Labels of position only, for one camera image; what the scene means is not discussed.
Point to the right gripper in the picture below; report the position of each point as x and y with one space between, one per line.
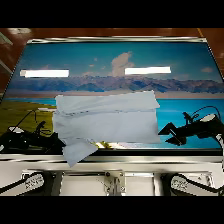
188 130

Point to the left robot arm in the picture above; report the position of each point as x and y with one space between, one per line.
20 140

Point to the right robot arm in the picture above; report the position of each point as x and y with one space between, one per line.
209 126

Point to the pale blue shirt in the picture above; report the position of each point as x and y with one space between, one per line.
106 120

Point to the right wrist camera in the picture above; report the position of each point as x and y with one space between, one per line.
187 117

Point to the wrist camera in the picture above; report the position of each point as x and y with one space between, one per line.
40 126
187 117

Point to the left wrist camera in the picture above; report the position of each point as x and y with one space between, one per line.
40 126

